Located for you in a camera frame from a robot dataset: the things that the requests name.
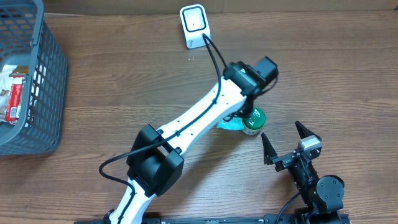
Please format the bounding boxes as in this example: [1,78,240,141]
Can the green lid jar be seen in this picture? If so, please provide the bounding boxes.
[243,108,266,135]

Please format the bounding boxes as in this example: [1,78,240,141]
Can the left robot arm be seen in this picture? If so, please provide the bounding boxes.
[100,57,279,223]

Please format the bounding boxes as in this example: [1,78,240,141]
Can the beige snack pouch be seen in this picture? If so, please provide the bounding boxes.
[1,65,29,125]

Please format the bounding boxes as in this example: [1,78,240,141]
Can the teal tissue packet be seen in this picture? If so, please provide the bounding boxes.
[216,118,244,131]

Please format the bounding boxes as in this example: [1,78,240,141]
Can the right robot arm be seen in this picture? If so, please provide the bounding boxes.
[261,121,350,224]

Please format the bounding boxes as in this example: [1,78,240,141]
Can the red stick packet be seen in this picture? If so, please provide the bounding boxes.
[4,75,24,122]

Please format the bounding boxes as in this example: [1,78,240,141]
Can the grey plastic mesh basket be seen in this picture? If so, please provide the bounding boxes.
[1,0,69,156]

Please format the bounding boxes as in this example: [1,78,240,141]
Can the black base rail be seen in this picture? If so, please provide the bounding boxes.
[74,213,299,224]

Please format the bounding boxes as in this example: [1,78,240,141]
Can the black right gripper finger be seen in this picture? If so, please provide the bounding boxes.
[261,133,278,165]
[295,121,322,141]

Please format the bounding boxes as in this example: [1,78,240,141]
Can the white barcode scanner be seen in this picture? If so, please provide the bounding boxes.
[179,4,211,49]

